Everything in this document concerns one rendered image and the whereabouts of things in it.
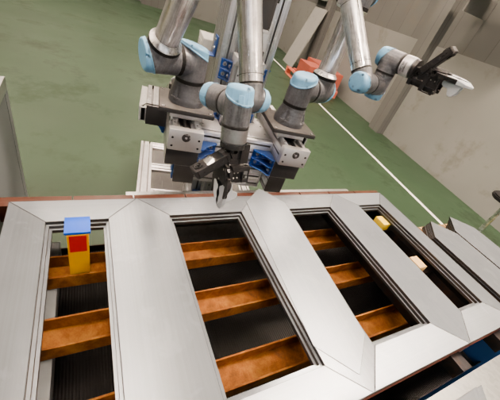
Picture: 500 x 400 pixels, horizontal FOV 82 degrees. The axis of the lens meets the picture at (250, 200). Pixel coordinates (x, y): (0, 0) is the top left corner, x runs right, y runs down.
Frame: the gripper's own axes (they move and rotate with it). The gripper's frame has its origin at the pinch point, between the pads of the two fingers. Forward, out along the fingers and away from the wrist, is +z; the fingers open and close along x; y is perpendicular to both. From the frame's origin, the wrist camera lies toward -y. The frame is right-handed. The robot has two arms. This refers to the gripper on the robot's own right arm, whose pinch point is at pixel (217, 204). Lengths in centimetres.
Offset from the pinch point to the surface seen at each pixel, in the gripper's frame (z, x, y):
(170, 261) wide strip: 11.8, -6.9, -17.0
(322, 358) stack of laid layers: 20, -46, 8
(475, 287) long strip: 23, -53, 90
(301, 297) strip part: 16.8, -30.2, 14.3
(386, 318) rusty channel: 36, -41, 56
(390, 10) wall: -156, 353, 555
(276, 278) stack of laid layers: 15.9, -21.7, 11.0
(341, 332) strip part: 19, -43, 18
